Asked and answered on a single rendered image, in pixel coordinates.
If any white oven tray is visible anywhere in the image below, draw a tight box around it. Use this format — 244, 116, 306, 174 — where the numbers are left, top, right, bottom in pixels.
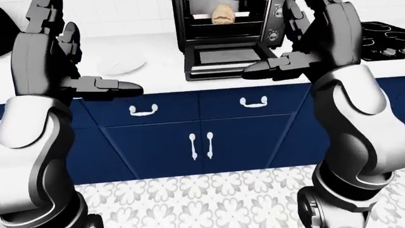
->
192, 11, 251, 20

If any blue cabinet door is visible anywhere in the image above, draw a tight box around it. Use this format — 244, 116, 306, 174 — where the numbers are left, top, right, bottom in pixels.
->
199, 113, 294, 175
105, 120, 204, 179

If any black appliance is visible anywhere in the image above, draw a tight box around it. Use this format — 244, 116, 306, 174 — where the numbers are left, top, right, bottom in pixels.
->
0, 8, 20, 57

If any white round plate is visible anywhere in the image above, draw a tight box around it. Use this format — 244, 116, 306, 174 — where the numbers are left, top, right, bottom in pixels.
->
97, 57, 147, 76

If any blue kitchen cabinet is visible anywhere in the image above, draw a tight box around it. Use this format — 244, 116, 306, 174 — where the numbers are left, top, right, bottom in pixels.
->
0, 75, 405, 186

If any black toaster oven door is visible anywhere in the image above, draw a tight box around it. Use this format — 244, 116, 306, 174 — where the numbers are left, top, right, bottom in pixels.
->
182, 42, 280, 82

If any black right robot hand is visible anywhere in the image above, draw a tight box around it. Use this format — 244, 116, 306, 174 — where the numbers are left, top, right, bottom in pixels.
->
241, 0, 363, 82

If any black toaster oven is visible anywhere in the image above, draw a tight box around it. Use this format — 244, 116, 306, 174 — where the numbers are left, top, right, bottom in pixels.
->
171, 0, 286, 82

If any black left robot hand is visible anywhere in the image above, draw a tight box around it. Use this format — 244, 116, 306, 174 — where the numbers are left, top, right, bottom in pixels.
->
10, 0, 144, 106

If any white drawer handle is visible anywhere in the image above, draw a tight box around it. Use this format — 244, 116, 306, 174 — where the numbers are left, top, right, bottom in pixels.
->
239, 95, 268, 109
128, 103, 159, 118

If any white door handle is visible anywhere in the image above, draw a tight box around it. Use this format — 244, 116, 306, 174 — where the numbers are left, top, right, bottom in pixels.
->
189, 133, 198, 161
206, 131, 215, 160

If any black stovetop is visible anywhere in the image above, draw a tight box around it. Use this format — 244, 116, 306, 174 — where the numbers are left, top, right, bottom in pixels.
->
359, 21, 405, 63

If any tan bread loaf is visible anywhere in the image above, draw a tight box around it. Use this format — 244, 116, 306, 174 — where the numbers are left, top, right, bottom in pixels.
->
211, 4, 236, 25

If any blue cabinet drawer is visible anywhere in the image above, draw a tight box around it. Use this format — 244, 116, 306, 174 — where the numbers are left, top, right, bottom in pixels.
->
198, 83, 313, 120
82, 91, 201, 127

